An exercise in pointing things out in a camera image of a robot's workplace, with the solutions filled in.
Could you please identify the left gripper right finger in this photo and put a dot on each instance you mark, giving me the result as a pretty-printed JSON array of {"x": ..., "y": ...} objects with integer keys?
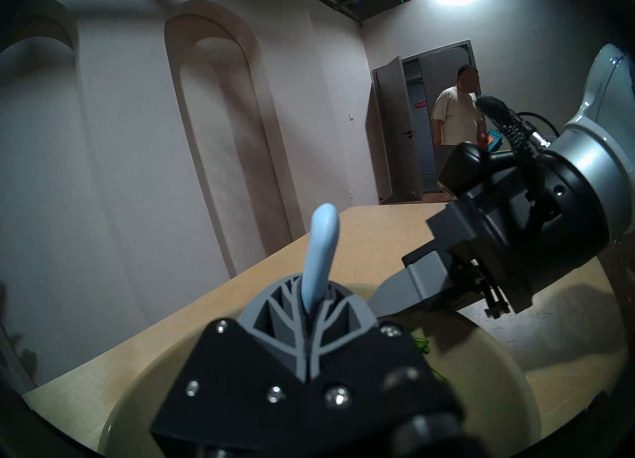
[{"x": 367, "y": 362}]

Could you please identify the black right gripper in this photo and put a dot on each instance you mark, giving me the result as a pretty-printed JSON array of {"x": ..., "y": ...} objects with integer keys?
[{"x": 545, "y": 224}]

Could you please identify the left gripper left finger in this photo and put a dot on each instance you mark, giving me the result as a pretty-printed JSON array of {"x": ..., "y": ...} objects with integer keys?
[{"x": 238, "y": 377}]

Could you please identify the light blue spoon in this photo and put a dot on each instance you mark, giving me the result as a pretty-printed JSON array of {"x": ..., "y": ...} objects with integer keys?
[{"x": 320, "y": 253}]

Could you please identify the green salad bowl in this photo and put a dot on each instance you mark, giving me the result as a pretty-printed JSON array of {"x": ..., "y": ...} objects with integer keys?
[{"x": 496, "y": 397}]

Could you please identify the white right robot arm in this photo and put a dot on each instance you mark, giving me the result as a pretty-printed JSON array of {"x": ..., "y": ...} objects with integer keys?
[{"x": 595, "y": 164}]

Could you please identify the mixed green salad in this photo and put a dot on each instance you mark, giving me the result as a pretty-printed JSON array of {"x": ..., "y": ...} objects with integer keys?
[{"x": 422, "y": 345}]

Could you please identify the dark doorway panel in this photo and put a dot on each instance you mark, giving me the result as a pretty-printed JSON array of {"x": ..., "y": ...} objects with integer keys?
[{"x": 394, "y": 124}]

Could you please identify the person in white shirt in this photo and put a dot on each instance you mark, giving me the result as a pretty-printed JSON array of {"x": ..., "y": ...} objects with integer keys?
[{"x": 454, "y": 114}]

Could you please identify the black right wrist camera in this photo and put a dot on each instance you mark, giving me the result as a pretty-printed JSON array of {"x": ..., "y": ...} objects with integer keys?
[{"x": 464, "y": 164}]

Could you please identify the grey door frame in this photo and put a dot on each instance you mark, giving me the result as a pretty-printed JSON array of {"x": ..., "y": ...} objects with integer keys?
[{"x": 436, "y": 47}]

